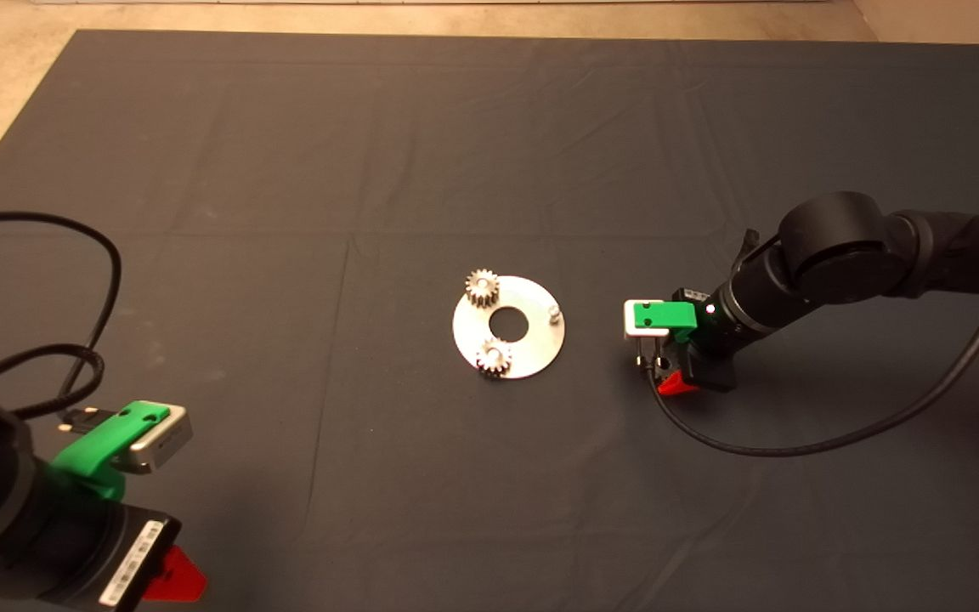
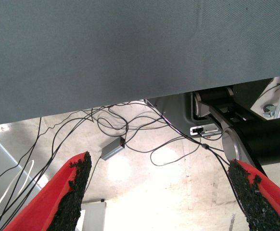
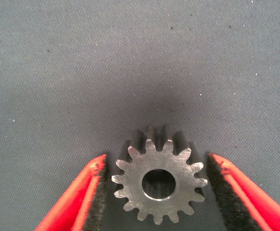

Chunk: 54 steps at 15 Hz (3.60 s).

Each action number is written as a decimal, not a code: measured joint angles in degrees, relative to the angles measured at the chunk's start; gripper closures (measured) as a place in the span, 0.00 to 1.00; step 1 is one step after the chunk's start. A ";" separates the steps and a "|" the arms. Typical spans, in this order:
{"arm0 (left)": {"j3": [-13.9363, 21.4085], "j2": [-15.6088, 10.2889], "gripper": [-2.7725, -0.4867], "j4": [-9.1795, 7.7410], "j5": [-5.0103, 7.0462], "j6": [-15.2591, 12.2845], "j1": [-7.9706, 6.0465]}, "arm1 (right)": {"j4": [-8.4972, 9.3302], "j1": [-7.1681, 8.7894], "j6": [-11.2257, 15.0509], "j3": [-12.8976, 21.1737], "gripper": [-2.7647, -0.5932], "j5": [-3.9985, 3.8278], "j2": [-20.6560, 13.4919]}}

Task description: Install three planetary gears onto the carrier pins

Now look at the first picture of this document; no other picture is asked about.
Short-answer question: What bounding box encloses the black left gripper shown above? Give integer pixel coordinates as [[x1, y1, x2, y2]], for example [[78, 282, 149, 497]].
[[39, 501, 208, 609]]

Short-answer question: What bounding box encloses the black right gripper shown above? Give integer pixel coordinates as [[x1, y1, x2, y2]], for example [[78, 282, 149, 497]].
[[658, 289, 737, 397]]

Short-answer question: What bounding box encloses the round metal carrier plate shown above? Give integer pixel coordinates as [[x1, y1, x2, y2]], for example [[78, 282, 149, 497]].
[[453, 275, 567, 381]]

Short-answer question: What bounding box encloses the dark grey table cloth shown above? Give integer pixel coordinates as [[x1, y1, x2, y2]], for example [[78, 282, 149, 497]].
[[0, 30, 979, 612]]

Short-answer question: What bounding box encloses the green right camera mount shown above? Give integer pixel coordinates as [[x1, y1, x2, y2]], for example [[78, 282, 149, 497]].
[[632, 300, 699, 345]]

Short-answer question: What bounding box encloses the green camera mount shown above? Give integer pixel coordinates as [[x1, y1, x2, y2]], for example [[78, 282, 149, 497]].
[[52, 401, 172, 502], [632, 300, 699, 345]]

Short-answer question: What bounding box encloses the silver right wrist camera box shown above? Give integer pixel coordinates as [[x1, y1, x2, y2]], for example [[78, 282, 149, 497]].
[[623, 299, 669, 341]]

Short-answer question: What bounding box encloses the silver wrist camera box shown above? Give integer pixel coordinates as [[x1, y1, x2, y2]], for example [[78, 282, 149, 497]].
[[623, 299, 669, 341], [111, 406, 193, 474]]

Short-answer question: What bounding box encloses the thick black camera cable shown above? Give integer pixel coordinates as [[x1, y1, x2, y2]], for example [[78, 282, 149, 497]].
[[638, 229, 979, 458]]

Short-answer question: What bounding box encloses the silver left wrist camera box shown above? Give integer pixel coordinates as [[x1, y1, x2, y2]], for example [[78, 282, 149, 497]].
[[111, 406, 193, 474]]

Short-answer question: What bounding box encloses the green left camera mount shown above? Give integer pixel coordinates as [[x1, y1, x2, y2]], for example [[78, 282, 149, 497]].
[[52, 401, 172, 502]]

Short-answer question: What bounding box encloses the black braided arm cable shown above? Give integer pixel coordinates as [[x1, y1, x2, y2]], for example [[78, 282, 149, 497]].
[[0, 344, 105, 422]]

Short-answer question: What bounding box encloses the thin black camera cable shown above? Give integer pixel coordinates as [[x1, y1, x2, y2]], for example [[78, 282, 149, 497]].
[[0, 212, 122, 426]]

